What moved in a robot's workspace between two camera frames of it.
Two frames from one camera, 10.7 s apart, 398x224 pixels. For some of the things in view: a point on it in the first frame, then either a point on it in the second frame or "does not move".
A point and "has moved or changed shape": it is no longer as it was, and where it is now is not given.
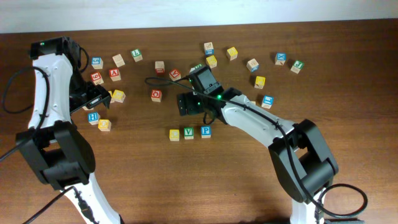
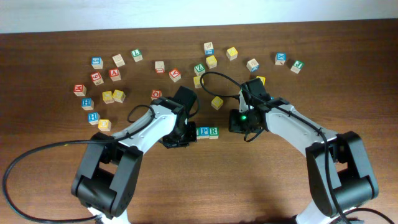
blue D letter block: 252,65 does not move
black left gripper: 94,101 -> 179,140
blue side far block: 208,48 does not move
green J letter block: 297,66 does not move
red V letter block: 175,74 does not move
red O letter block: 156,95 does not move
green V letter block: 188,132 has moved or changed shape
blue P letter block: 206,132 does not move
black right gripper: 184,104 -> 234,121
